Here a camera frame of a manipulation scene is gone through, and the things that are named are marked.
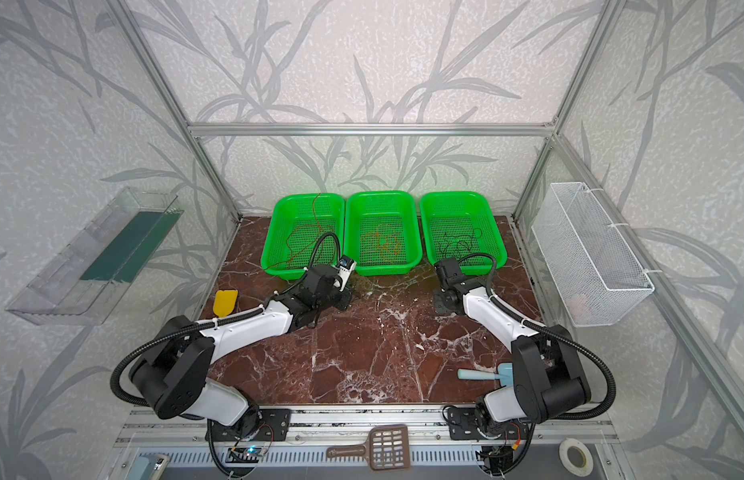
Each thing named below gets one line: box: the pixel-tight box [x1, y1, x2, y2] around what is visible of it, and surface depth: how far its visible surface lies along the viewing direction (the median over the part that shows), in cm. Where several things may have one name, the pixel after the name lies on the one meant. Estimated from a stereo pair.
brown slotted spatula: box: [326, 424, 410, 470], surface depth 72 cm
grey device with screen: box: [124, 453, 170, 480], surface depth 66 cm
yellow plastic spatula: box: [213, 290, 239, 318], surface depth 98 cm
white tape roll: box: [558, 438, 594, 477], surface depth 70 cm
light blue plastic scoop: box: [457, 363, 515, 387], surface depth 83 cm
